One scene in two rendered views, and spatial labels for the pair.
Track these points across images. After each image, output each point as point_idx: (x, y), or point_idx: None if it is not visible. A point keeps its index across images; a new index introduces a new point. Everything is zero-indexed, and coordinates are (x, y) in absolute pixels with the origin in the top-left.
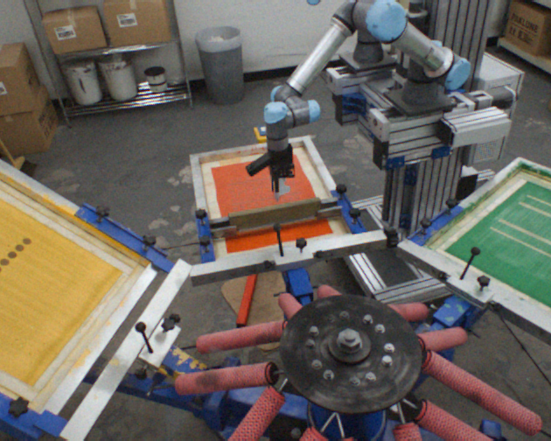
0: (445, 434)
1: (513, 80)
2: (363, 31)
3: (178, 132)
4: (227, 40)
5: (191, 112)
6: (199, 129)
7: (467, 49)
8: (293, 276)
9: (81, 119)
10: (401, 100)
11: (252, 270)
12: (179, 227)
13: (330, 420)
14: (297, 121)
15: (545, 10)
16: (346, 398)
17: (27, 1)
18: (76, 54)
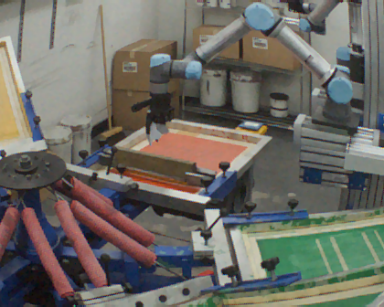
0: (28, 228)
1: None
2: (337, 63)
3: (269, 156)
4: None
5: (296, 145)
6: (289, 160)
7: None
8: (103, 190)
9: (198, 119)
10: (321, 111)
11: (91, 183)
12: (186, 226)
13: None
14: (173, 71)
15: None
16: None
17: (197, 15)
18: (220, 62)
